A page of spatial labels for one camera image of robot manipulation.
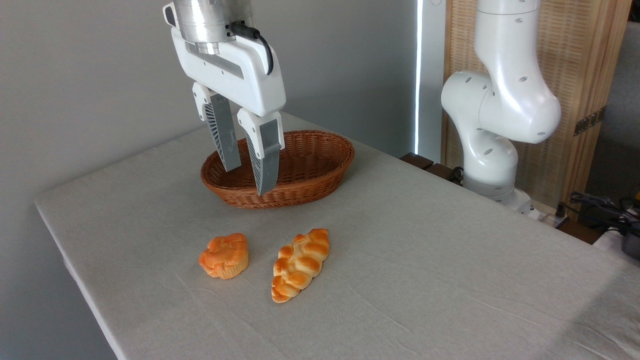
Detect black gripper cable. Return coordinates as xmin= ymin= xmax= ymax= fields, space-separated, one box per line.
xmin=229 ymin=21 xmax=275 ymax=76

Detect brown wicker basket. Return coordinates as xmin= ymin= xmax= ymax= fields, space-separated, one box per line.
xmin=200 ymin=130 xmax=355 ymax=209

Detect light grey tablecloth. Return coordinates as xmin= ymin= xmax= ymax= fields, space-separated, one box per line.
xmin=34 ymin=111 xmax=640 ymax=360

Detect braided golden bread loaf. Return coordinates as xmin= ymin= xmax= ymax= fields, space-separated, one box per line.
xmin=271 ymin=228 xmax=331 ymax=304

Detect dark wooden base blocks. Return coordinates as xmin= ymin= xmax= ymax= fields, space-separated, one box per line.
xmin=400 ymin=152 xmax=463 ymax=186

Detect white power strip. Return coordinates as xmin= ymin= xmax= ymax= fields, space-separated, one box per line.
xmin=530 ymin=206 xmax=571 ymax=229

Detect metal screen hinge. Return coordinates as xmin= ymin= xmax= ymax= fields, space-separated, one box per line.
xmin=574 ymin=106 xmax=607 ymax=137

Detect wooden slatted folding screen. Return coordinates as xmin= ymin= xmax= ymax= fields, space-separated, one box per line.
xmin=442 ymin=0 xmax=633 ymax=211

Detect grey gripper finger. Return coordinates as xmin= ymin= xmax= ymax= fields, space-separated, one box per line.
xmin=237 ymin=109 xmax=286 ymax=196
xmin=192 ymin=82 xmax=242 ymax=172

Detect black cable bundle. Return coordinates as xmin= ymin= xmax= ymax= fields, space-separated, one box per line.
xmin=555 ymin=191 xmax=640 ymax=236

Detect round orange bread bun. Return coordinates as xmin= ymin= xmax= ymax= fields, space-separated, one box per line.
xmin=198 ymin=232 xmax=249 ymax=280

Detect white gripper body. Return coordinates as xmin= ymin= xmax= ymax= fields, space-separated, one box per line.
xmin=171 ymin=27 xmax=287 ymax=117

